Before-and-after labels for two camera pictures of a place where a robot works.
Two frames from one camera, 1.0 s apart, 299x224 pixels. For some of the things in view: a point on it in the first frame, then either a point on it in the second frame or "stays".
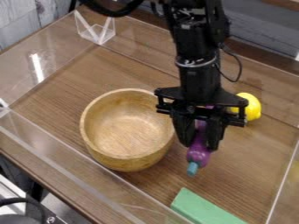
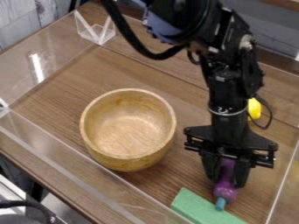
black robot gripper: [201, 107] to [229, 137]
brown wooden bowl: [126, 133] stays
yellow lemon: [253, 108] stays
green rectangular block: [201, 210] stays
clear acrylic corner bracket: [97, 32] stays
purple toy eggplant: [201, 153] to [226, 189]
